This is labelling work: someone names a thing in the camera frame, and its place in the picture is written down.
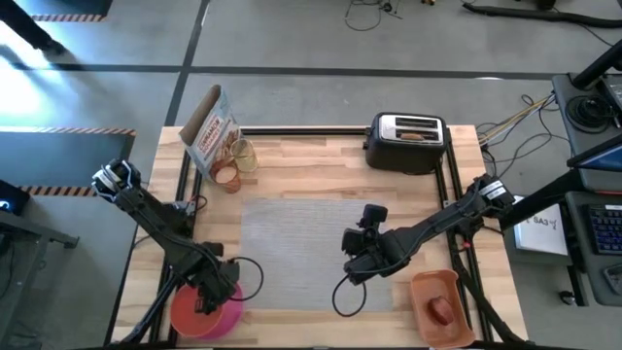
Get pink plate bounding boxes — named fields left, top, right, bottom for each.
left=203, top=281, right=244, bottom=341

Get black side desk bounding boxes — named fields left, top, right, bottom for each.
left=551, top=72, right=622, bottom=308

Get black toaster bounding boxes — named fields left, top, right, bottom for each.
left=363, top=112, right=448, bottom=176

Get thin black floor cable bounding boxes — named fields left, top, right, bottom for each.
left=343, top=0, right=404, bottom=33

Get coiled black cable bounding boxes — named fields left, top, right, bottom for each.
left=566, top=94, right=617, bottom=130

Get cinnamon squares cereal box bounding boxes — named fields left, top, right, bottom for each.
left=178, top=84, right=243, bottom=184

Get grey woven placemat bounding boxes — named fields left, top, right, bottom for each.
left=240, top=196, right=395, bottom=314

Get loose black cables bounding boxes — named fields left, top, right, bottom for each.
left=479, top=93, right=573, bottom=184

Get coloured cable bundle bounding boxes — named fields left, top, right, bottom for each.
left=476, top=94, right=558, bottom=147

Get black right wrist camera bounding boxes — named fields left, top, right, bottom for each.
left=358, top=203, right=390, bottom=230

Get white paper sheet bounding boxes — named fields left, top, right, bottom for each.
left=513, top=196, right=569, bottom=258

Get black keyboard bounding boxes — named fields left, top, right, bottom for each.
left=587, top=203, right=622, bottom=257

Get clear glass cup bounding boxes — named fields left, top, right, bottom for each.
left=229, top=137, right=259, bottom=174

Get black side stand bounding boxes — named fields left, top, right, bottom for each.
left=0, top=179, right=82, bottom=293

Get thick black floor hose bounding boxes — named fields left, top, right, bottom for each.
left=461, top=2, right=622, bottom=29

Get red apple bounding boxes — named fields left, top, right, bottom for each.
left=426, top=295, right=457, bottom=328

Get black hazard-striped floor mat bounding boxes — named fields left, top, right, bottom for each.
left=0, top=126, right=137, bottom=198
left=28, top=0, right=114, bottom=23

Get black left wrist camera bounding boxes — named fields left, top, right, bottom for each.
left=200, top=240, right=225, bottom=260

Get orange patterned glass tumbler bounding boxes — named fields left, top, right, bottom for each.
left=209, top=158, right=243, bottom=194

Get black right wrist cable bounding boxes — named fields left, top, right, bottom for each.
left=331, top=271, right=368, bottom=318

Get person's leg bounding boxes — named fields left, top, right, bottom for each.
left=0, top=0, right=68, bottom=57

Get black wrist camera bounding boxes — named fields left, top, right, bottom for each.
left=200, top=240, right=225, bottom=260
left=358, top=203, right=390, bottom=230

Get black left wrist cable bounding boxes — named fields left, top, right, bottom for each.
left=226, top=256, right=265, bottom=303

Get open laptop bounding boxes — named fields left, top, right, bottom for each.
left=566, top=133, right=622, bottom=193

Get orange plastic basket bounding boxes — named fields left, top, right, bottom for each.
left=410, top=269, right=476, bottom=350

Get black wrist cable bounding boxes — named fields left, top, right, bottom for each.
left=331, top=271, right=368, bottom=318
left=226, top=256, right=265, bottom=303

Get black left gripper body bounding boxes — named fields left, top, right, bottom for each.
left=190, top=259, right=242, bottom=303

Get orange bowl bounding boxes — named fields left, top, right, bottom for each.
left=169, top=284, right=229, bottom=339

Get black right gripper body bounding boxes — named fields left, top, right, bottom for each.
left=341, top=227, right=407, bottom=287

